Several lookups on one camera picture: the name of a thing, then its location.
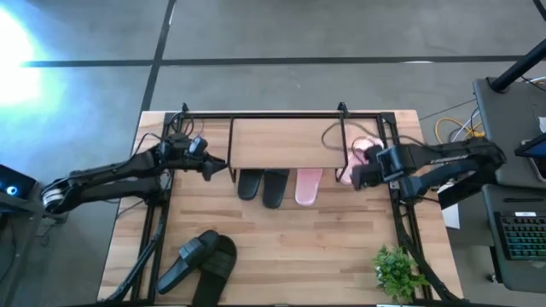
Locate backlit black keyboard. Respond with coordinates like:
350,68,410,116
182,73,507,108
494,211,546,261

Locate black tablet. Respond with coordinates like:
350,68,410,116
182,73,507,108
514,132,546,183

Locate black pole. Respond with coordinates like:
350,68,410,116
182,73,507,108
489,38,546,93

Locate wooden shelf black metal legs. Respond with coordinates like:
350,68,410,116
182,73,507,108
227,114,349,184

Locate yellow cable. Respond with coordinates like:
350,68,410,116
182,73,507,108
433,117,486,146

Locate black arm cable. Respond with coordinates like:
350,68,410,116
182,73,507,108
131,111,206,157
320,121,427,150

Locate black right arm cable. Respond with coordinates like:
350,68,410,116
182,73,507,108
320,121,427,150

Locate black device blue light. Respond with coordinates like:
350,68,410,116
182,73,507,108
0,164,38,200

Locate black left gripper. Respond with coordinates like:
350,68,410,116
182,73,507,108
168,134,228,181

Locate green artificial plant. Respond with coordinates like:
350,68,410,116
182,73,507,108
372,243,430,304

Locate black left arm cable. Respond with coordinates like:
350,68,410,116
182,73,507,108
131,111,206,157

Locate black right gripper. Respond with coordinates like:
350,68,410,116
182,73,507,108
351,145,406,191

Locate black metal rig frame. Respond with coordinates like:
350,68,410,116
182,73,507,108
96,101,468,307

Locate white paper sheet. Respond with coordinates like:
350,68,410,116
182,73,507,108
440,182,462,230

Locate grey side desk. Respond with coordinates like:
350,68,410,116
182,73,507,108
472,76,546,189
481,183,546,294

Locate black slide sandal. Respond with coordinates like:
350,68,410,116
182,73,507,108
154,229,221,296
191,235,238,307
236,169,264,201
261,169,291,210

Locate pink slide sandal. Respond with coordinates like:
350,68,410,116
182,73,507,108
294,168,324,207
335,136,385,187

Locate black desk bar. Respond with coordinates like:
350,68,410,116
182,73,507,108
438,178,491,211

